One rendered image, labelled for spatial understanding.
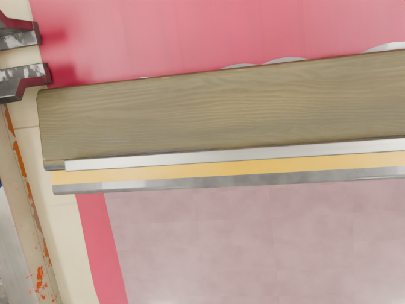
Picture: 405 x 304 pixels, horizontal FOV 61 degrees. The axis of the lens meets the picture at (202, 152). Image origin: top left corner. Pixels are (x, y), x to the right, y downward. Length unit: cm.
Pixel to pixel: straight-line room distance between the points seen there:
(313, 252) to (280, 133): 14
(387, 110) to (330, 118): 4
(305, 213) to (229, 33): 18
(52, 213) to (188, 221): 15
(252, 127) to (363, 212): 14
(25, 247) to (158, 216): 14
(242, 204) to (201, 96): 12
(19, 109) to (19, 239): 13
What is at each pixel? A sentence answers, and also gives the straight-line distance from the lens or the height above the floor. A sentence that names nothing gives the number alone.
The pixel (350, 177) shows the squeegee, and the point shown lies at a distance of 30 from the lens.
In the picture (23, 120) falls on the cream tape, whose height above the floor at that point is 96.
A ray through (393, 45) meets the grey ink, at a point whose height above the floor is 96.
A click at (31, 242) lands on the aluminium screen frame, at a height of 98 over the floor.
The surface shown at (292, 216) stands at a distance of 35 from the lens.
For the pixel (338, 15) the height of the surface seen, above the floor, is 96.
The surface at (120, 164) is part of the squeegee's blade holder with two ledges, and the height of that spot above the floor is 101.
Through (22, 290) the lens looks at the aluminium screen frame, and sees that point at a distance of 44.
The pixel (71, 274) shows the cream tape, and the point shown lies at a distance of 45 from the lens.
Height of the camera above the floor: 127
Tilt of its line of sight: 71 degrees down
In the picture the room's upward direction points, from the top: 149 degrees counter-clockwise
